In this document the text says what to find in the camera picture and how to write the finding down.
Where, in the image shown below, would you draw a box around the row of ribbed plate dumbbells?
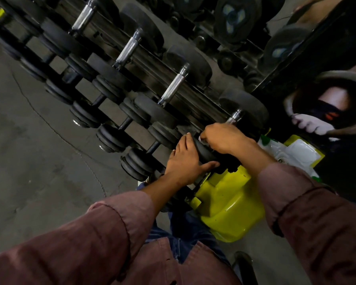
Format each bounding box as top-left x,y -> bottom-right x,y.
0,17 -> 183,183

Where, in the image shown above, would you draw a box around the white green wet wipes packet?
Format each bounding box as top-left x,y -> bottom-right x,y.
258,135 -> 326,183

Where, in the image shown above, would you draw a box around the person's blue jeans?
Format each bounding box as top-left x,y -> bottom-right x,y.
145,210 -> 229,264

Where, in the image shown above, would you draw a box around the person's right forearm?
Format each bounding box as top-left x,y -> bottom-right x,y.
237,139 -> 356,285

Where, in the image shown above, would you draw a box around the person's right hand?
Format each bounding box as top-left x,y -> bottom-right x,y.
199,123 -> 256,155

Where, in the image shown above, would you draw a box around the person's left hand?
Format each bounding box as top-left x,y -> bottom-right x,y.
165,133 -> 220,187

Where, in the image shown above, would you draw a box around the black dumbbell chrome handle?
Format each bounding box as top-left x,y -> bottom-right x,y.
193,88 -> 269,174
134,44 -> 213,129

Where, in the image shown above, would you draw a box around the black curved metal bar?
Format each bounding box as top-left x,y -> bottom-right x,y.
233,251 -> 259,285

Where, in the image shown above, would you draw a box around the person's left forearm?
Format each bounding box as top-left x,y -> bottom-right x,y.
0,175 -> 190,285

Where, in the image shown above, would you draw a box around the gymnast wall poster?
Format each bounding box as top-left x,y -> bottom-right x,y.
249,0 -> 356,202

